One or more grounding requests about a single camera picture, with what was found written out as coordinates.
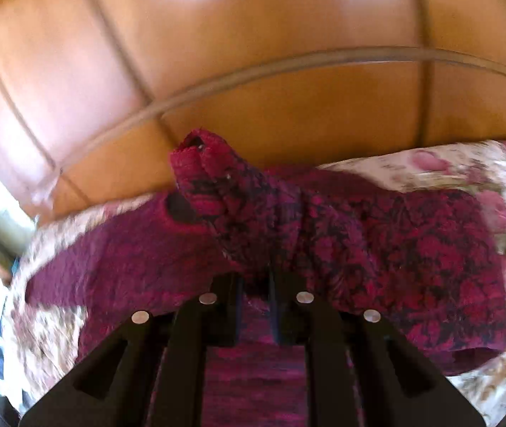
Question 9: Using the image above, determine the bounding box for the floral bed sheet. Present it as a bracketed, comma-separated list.
[0, 136, 506, 420]

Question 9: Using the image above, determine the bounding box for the wooden wardrobe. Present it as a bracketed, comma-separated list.
[0, 0, 506, 228]

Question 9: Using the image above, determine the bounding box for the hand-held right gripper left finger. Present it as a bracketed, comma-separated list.
[19, 273, 247, 427]

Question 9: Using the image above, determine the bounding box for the red black floral garment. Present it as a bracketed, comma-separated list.
[25, 129, 506, 427]

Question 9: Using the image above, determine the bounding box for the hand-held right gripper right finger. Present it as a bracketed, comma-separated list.
[267, 266, 487, 427]

